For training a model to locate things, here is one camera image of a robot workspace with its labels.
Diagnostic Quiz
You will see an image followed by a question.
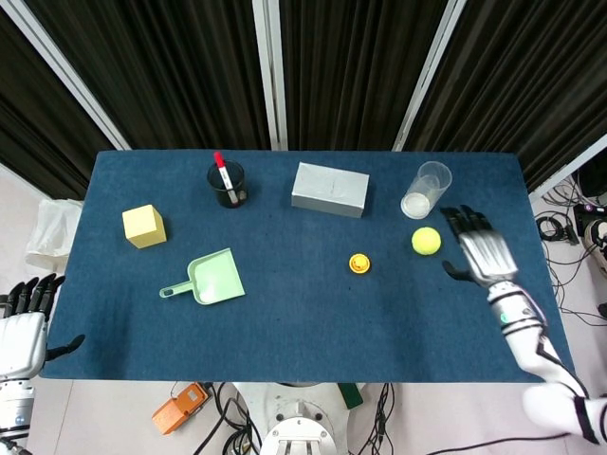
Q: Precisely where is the clear plastic cylinder container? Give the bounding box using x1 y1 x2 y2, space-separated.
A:
400 160 453 220

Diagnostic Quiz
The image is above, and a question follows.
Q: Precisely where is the black pleated curtain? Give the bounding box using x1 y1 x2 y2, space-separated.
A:
23 0 267 152
0 9 118 203
279 0 450 152
405 0 607 193

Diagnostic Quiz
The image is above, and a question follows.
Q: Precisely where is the red capped white marker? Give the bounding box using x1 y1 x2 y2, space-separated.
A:
212 151 238 206

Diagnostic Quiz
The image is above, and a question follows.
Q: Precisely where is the yellow foam cube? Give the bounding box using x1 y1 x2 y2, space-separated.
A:
121 204 168 249

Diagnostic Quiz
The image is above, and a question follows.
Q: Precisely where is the coiled black cable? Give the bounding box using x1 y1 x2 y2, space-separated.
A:
535 213 580 246

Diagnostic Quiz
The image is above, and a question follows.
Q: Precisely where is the white metal frame post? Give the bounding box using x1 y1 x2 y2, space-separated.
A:
251 0 289 152
527 145 607 203
0 0 132 152
392 0 469 153

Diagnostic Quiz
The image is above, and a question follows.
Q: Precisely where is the white plastic bag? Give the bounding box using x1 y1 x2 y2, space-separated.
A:
26 197 84 270

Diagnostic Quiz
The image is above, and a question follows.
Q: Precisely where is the black mesh pen holder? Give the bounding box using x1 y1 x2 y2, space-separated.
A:
206 159 248 209

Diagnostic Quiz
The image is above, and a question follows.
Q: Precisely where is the black electronic device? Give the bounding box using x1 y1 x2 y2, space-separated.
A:
573 202 607 238

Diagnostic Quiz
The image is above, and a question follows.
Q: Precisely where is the gray rectangular box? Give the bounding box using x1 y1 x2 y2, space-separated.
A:
290 161 371 220

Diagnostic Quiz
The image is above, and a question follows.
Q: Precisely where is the black floor cable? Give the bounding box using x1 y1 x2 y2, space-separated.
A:
192 382 263 455
363 382 395 455

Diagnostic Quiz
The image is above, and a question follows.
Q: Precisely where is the yellow-green tennis ball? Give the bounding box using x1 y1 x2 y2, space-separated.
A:
411 227 443 257

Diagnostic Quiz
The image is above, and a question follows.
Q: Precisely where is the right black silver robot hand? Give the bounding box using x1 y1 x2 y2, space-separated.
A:
439 204 519 289

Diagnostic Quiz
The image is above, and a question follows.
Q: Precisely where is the light green plastic dustpan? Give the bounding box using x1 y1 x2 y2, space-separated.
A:
158 247 247 308

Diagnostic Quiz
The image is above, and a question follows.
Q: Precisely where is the white shoe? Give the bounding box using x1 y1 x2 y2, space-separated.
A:
583 220 607 267

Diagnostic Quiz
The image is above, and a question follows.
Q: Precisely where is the blue fabric table cloth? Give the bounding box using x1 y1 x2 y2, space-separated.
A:
39 150 576 384

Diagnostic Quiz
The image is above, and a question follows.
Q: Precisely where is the orange device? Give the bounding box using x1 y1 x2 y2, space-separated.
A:
151 382 211 436

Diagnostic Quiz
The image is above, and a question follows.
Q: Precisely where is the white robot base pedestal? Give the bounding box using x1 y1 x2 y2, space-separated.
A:
260 382 343 455

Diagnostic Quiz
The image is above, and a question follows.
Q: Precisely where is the green rectangular block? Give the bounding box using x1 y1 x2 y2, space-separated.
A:
338 382 364 410

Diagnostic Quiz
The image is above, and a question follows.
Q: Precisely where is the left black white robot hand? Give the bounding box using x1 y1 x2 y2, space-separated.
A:
0 273 87 380

